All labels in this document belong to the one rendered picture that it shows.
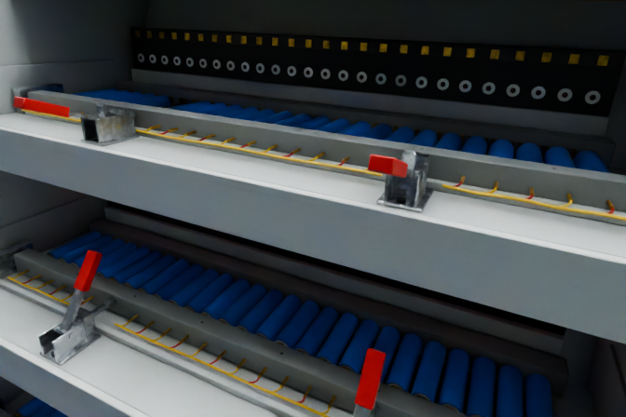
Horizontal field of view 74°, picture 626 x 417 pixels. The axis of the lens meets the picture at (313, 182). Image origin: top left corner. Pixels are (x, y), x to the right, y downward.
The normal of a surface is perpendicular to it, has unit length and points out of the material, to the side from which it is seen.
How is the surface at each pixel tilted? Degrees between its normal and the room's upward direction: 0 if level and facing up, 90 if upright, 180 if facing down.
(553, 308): 112
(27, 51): 90
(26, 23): 90
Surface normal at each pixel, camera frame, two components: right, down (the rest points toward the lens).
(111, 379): 0.04, -0.94
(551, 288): -0.43, 0.30
